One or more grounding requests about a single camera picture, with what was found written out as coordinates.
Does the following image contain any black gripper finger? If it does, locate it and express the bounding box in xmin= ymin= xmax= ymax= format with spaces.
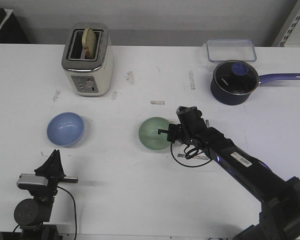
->
xmin=38 ymin=149 xmax=57 ymax=175
xmin=55 ymin=150 xmax=65 ymax=176
xmin=158 ymin=129 xmax=169 ymax=135

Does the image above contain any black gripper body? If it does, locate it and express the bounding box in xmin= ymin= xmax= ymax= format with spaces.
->
xmin=34 ymin=168 xmax=79 ymax=197
xmin=167 ymin=117 xmax=207 ymax=145

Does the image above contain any green bowl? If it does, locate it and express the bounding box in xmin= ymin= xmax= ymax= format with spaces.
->
xmin=138 ymin=117 xmax=170 ymax=151

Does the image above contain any blue bowl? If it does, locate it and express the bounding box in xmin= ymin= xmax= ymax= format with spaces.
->
xmin=46 ymin=112 xmax=85 ymax=147

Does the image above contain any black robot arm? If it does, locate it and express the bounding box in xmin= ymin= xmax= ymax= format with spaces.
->
xmin=158 ymin=106 xmax=300 ymax=240
xmin=14 ymin=149 xmax=79 ymax=240

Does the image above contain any dark blue saucepan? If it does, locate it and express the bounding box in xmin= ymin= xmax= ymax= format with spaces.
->
xmin=210 ymin=60 xmax=300 ymax=106

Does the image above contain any glass pot lid blue knob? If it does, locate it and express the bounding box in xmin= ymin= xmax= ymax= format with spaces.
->
xmin=213 ymin=60 xmax=259 ymax=96

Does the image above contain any clear plastic food container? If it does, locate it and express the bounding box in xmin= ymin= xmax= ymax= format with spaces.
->
xmin=203 ymin=39 xmax=257 ymax=63

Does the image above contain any cream two-slot toaster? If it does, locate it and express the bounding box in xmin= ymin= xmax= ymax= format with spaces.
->
xmin=61 ymin=22 xmax=114 ymax=97

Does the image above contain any toast slice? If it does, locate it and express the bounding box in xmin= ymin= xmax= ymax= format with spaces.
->
xmin=81 ymin=27 xmax=97 ymax=59

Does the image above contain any white slotted shelf rack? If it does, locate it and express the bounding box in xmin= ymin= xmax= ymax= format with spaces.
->
xmin=271 ymin=0 xmax=300 ymax=47

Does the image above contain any black box in corner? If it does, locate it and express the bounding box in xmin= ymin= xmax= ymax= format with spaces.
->
xmin=0 ymin=8 xmax=31 ymax=44

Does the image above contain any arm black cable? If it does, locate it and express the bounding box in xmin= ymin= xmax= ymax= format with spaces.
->
xmin=56 ymin=186 xmax=78 ymax=240
xmin=169 ymin=142 xmax=213 ymax=168

